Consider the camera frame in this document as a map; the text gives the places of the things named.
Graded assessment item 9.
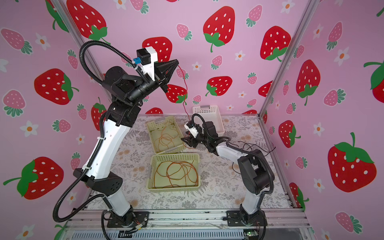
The orange cable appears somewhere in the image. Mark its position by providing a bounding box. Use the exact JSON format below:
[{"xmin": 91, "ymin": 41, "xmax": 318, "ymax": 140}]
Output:
[{"xmin": 154, "ymin": 124, "xmax": 181, "ymax": 152}]

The thick red cable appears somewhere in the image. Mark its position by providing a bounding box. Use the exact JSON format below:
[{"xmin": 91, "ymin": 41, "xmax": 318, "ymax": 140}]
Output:
[{"xmin": 153, "ymin": 160, "xmax": 199, "ymax": 189}]

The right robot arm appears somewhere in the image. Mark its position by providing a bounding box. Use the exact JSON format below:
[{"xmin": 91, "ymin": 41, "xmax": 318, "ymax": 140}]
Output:
[{"xmin": 182, "ymin": 114, "xmax": 275, "ymax": 226}]

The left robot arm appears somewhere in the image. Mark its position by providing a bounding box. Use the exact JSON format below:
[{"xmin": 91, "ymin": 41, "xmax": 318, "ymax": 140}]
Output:
[{"xmin": 53, "ymin": 41, "xmax": 179, "ymax": 226}]

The small green basket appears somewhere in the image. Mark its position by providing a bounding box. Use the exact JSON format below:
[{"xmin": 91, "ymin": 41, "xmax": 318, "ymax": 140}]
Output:
[{"xmin": 146, "ymin": 116, "xmax": 186, "ymax": 155}]

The white plastic basket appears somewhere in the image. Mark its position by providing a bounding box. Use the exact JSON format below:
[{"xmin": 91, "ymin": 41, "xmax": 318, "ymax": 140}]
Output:
[{"xmin": 193, "ymin": 105, "xmax": 225, "ymax": 136}]

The large green basket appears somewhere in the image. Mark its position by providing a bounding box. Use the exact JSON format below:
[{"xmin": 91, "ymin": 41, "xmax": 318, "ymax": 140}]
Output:
[{"xmin": 147, "ymin": 153, "xmax": 201, "ymax": 192}]

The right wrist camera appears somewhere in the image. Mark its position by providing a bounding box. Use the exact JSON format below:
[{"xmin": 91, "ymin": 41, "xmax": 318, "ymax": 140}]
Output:
[{"xmin": 184, "ymin": 121, "xmax": 199, "ymax": 138}]

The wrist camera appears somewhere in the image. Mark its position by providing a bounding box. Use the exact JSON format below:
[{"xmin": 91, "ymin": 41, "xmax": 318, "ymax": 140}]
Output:
[
  {"xmin": 133, "ymin": 47, "xmax": 158, "ymax": 82},
  {"xmin": 184, "ymin": 121, "xmax": 199, "ymax": 138}
]

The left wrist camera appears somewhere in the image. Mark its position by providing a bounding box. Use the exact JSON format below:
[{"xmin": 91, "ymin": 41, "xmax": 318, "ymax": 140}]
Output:
[{"xmin": 133, "ymin": 47, "xmax": 158, "ymax": 82}]

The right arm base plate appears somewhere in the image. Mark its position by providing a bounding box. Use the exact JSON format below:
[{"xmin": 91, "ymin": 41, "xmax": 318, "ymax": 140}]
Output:
[{"xmin": 222, "ymin": 210, "xmax": 268, "ymax": 227}]

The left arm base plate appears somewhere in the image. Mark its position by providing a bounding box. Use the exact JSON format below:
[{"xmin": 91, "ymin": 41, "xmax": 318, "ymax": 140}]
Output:
[{"xmin": 107, "ymin": 211, "xmax": 150, "ymax": 229}]

